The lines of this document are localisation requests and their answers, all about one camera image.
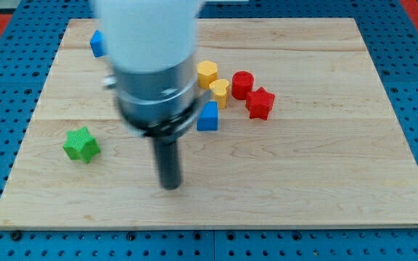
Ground green star block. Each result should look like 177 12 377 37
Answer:
62 126 101 164

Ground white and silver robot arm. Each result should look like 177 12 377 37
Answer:
92 0 211 190

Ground yellow heart block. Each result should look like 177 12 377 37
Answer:
209 79 230 109

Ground red cylinder block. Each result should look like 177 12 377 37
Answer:
231 71 254 100

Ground light wooden board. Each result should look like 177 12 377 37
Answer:
0 18 418 231

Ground yellow hexagon block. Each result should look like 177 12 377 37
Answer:
197 60 218 89

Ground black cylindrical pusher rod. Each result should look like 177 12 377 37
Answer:
152 138 181 190

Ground blue arch-top block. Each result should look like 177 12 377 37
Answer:
197 101 218 131

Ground red star block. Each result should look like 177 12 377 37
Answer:
245 87 276 120

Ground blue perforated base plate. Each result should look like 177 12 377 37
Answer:
0 0 418 260

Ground blue cube block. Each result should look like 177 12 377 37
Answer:
89 30 107 57

